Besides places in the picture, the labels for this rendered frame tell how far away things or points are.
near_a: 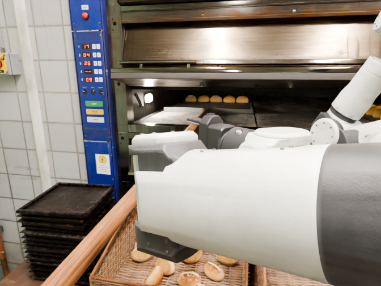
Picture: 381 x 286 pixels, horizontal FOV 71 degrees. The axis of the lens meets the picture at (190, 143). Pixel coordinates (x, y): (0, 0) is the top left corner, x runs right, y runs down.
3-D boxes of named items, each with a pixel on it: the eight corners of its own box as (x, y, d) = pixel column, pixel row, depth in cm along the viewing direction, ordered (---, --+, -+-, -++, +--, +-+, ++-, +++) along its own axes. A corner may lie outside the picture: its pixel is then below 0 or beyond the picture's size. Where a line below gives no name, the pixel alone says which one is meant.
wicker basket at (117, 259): (140, 235, 144) (137, 187, 137) (247, 248, 133) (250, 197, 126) (89, 312, 98) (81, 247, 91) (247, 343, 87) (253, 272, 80)
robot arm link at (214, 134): (191, 116, 57) (236, 123, 49) (221, 111, 64) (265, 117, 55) (191, 171, 61) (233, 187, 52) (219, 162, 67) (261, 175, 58)
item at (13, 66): (4, 74, 136) (0, 53, 133) (21, 74, 134) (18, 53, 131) (-9, 75, 129) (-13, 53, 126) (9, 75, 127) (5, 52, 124)
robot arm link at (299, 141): (283, 170, 53) (231, 180, 46) (288, 125, 51) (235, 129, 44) (312, 181, 48) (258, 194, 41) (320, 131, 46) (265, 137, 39)
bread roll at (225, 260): (237, 266, 117) (238, 266, 121) (238, 251, 119) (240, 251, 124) (214, 262, 119) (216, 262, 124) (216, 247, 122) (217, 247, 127)
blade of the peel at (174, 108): (253, 113, 160) (253, 109, 159) (163, 111, 170) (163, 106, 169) (250, 105, 194) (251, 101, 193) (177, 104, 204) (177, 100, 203)
